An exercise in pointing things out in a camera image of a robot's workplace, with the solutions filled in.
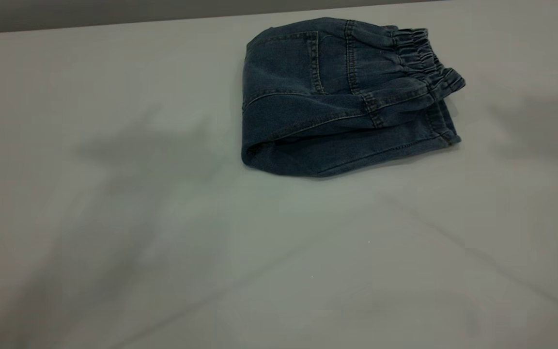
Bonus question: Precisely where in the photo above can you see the blue denim pants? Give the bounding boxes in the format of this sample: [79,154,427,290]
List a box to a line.
[240,17,467,178]

